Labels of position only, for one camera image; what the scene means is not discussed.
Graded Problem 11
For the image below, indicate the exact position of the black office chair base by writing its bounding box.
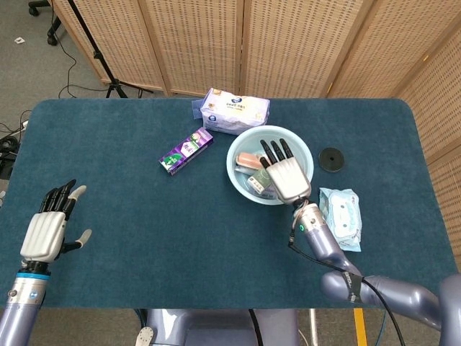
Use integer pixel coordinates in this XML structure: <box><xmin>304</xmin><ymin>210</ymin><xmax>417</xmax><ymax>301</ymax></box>
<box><xmin>27</xmin><ymin>0</ymin><xmax>68</xmax><ymax>47</ymax></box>

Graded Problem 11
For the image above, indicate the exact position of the purple green toothpaste box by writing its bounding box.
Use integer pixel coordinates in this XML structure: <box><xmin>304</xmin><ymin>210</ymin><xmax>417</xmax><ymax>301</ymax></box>
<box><xmin>158</xmin><ymin>126</ymin><xmax>215</xmax><ymax>177</ymax></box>

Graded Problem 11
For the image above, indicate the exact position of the green white pocket tissue pack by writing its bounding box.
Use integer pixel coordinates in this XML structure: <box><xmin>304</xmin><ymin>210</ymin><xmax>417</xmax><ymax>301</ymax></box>
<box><xmin>247</xmin><ymin>168</ymin><xmax>274</xmax><ymax>195</ymax></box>

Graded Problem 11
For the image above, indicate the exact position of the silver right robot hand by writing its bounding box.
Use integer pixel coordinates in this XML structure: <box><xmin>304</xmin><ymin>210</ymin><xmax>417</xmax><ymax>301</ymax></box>
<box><xmin>259</xmin><ymin>138</ymin><xmax>313</xmax><ymax>205</ymax></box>

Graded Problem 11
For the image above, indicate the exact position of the pink toothbrush case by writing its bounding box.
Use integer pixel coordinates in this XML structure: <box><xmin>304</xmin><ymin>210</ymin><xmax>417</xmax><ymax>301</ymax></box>
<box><xmin>236</xmin><ymin>152</ymin><xmax>270</xmax><ymax>170</ymax></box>

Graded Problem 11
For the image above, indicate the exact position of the light blue wet wipes pack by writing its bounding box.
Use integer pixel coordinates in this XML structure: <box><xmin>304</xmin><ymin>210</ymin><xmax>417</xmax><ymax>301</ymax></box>
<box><xmin>318</xmin><ymin>187</ymin><xmax>363</xmax><ymax>252</ymax></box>

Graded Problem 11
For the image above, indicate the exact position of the light blue plastic basin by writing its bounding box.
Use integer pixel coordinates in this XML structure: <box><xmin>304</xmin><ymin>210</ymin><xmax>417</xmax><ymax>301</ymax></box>
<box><xmin>225</xmin><ymin>125</ymin><xmax>315</xmax><ymax>206</ymax></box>

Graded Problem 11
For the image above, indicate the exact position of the black floor equipment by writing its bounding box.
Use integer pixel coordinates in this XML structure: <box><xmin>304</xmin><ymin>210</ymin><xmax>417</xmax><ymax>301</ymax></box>
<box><xmin>0</xmin><ymin>135</ymin><xmax>21</xmax><ymax>180</ymax></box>

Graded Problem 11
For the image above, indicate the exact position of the grey-blue robot torso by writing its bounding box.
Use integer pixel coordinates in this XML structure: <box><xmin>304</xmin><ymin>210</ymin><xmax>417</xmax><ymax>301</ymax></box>
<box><xmin>135</xmin><ymin>308</ymin><xmax>300</xmax><ymax>346</ymax></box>

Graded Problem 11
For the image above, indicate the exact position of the white table leg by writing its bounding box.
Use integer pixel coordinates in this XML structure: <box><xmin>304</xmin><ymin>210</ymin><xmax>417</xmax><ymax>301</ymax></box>
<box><xmin>308</xmin><ymin>309</ymin><xmax>321</xmax><ymax>346</ymax></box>

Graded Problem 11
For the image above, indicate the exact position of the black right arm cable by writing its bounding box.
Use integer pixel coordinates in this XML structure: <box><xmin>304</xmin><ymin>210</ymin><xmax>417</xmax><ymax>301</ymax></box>
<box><xmin>287</xmin><ymin>236</ymin><xmax>406</xmax><ymax>346</ymax></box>

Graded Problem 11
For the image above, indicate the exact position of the purple white tissue pack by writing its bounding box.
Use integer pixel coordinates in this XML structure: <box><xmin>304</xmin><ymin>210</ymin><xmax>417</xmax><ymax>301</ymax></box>
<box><xmin>191</xmin><ymin>87</ymin><xmax>271</xmax><ymax>136</ymax></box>

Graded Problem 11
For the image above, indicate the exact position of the black tripod stand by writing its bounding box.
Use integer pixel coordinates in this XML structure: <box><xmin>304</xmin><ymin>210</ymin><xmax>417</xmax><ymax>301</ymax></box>
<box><xmin>66</xmin><ymin>0</ymin><xmax>154</xmax><ymax>99</ymax></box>

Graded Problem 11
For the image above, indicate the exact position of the teal table cloth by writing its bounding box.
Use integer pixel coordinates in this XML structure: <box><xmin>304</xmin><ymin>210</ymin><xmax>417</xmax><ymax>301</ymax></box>
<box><xmin>0</xmin><ymin>97</ymin><xmax>461</xmax><ymax>311</ymax></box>

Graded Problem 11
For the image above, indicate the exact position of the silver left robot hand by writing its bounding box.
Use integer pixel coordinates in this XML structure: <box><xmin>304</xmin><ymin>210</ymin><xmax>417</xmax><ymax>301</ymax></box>
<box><xmin>19</xmin><ymin>179</ymin><xmax>93</xmax><ymax>263</ymax></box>

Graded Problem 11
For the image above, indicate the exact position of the wicker folding screen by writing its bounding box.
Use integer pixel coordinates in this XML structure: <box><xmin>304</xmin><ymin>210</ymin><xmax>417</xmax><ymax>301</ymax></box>
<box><xmin>52</xmin><ymin>0</ymin><xmax>461</xmax><ymax>231</ymax></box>

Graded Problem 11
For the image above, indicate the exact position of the black round disc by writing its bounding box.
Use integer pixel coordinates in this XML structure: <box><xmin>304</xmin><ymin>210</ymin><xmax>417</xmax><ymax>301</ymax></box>
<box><xmin>318</xmin><ymin>146</ymin><xmax>346</xmax><ymax>173</ymax></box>

